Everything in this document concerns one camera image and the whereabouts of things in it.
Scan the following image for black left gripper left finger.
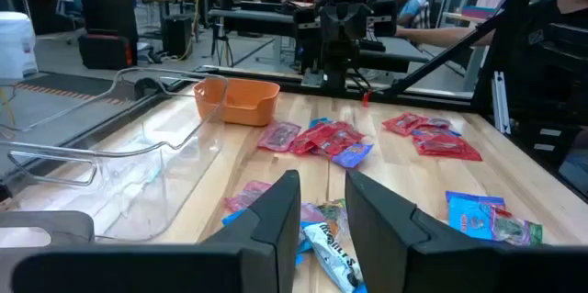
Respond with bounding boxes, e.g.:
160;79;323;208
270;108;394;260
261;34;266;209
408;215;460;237
11;169;302;293

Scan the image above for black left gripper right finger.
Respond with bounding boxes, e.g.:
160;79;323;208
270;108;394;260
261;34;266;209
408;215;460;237
345;169;588;293

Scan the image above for Hershey's cookies creme bar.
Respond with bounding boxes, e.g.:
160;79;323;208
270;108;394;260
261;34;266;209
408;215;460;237
221;208;316;267
302;221;368;293

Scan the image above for blue Haribo gummy bag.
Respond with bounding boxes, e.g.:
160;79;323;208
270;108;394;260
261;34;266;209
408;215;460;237
447;196;544;247

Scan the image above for pink clear candy pack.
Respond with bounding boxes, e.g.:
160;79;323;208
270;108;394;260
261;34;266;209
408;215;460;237
223;180;274;214

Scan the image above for colourful gummy candy bag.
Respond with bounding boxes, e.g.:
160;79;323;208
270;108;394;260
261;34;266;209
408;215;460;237
300;198;353;243

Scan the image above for blue candy bag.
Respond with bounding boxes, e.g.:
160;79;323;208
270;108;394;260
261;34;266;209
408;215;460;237
444;190;506;207

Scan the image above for black workbench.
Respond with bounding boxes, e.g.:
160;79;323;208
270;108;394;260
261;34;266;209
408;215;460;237
209;6;431;74

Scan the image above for black tripod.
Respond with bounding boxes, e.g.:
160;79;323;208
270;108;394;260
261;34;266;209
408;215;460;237
209;21;235;68

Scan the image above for clear plastic bin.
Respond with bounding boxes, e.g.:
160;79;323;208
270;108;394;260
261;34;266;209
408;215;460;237
0;66;230;243

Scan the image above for orange plastic bin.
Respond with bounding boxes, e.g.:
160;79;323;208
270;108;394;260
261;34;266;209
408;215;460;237
192;76;281;128

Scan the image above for black box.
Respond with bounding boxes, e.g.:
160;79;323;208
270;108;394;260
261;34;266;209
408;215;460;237
161;14;194;59

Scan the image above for black desk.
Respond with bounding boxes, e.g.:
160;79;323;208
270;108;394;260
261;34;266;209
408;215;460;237
68;0;153;53

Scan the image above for black case red trim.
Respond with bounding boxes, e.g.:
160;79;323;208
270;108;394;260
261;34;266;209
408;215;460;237
76;29;135;72

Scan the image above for black striped floor mat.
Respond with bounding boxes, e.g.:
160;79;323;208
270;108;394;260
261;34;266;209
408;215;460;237
0;71;141;118

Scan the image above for white trash bin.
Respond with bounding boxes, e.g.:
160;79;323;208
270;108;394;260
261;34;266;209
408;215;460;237
0;11;40;81

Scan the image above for white aluminium post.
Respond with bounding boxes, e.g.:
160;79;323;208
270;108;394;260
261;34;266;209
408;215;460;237
491;71;512;136

